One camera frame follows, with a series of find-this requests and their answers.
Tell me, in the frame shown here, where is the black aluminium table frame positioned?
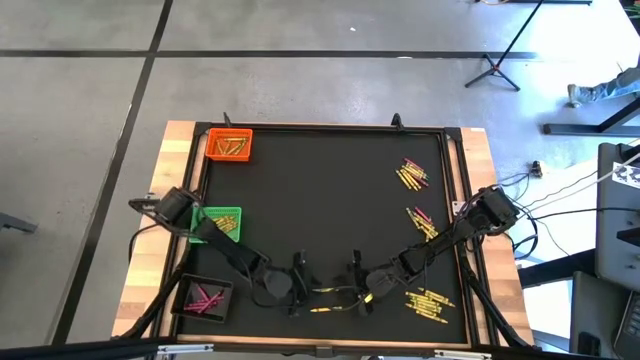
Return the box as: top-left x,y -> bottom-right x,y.
169,112 -> 481,349

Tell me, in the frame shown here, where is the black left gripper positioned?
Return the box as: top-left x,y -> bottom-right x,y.
259,249 -> 322,319

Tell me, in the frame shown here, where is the crayon pile top right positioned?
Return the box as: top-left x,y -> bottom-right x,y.
398,168 -> 420,190

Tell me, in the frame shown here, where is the grey floor stand foot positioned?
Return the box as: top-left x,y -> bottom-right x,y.
0,212 -> 39,235

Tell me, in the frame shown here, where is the silver aluminium extrusion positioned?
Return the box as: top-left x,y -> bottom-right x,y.
433,349 -> 494,360
156,343 -> 215,357

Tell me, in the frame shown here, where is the person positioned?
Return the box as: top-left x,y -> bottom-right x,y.
567,66 -> 640,109

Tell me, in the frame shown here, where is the black plastic basket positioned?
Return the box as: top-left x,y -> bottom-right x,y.
170,273 -> 235,325

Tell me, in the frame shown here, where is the black T-base stand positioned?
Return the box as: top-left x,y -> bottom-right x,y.
543,97 -> 640,138

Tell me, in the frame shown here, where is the crayon pile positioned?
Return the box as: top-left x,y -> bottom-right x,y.
398,168 -> 420,190
412,214 -> 437,235

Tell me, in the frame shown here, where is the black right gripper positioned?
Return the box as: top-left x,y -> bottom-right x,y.
348,248 -> 404,318

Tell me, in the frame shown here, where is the green plastic basket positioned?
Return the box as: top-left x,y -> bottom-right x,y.
189,205 -> 243,245

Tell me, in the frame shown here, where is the grey equipment console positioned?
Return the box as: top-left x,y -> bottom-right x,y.
569,271 -> 640,360

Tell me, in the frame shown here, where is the black camera rig frame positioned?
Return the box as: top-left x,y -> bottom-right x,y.
0,264 -> 640,360

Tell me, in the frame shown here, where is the black-white marker tag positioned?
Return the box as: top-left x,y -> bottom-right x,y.
612,160 -> 640,190

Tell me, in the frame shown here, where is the black tripod stand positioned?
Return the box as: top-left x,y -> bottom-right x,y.
464,0 -> 545,92

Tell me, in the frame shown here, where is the grey equipment cabinet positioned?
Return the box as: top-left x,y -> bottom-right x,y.
594,142 -> 640,292

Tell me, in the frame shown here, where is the orange plastic basket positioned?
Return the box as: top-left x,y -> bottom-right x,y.
204,128 -> 254,164

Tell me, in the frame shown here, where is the crayon pile right middle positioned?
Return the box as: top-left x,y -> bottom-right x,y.
412,214 -> 437,235

